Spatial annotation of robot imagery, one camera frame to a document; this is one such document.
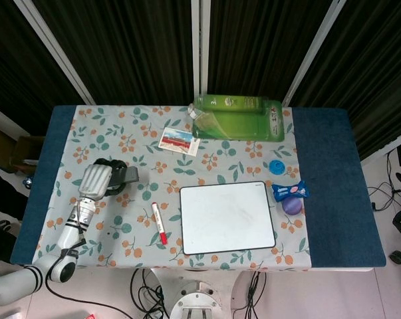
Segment black floor cables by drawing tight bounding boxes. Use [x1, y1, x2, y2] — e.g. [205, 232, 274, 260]
[130, 268, 164, 319]
[231, 270, 267, 319]

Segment floral tablecloth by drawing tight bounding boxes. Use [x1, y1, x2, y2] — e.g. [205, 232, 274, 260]
[33, 105, 313, 269]

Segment cardboard box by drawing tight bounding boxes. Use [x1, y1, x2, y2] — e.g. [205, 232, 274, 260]
[0, 122, 45, 172]

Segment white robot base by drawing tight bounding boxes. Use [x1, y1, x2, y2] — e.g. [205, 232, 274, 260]
[168, 278, 223, 319]

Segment white frame post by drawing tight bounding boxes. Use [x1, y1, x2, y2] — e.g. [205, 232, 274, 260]
[281, 0, 347, 106]
[13, 0, 94, 104]
[190, 0, 211, 98]

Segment red building postcard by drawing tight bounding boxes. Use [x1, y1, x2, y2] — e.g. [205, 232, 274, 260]
[158, 127, 201, 156]

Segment large green plastic bottle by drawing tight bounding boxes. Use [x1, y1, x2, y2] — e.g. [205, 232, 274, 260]
[187, 94, 286, 143]

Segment grey whiteboard eraser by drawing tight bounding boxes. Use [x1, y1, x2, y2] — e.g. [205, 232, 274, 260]
[108, 167, 140, 187]

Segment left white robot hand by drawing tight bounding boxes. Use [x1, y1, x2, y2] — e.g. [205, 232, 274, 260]
[78, 158, 128, 200]

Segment blue cookie packet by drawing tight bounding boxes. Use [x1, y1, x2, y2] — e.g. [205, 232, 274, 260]
[271, 180, 310, 202]

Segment blue table mat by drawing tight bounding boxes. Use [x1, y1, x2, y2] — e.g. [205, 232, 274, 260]
[9, 105, 387, 268]

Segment small white whiteboard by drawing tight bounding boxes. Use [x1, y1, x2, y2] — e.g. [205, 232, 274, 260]
[179, 181, 277, 257]

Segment red whiteboard marker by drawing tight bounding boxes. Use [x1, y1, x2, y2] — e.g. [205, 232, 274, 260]
[151, 201, 168, 246]

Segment purple round ball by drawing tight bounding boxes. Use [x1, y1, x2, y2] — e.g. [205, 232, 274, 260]
[281, 198, 303, 216]

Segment blue round lid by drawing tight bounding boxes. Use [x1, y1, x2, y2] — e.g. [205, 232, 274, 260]
[268, 159, 286, 176]

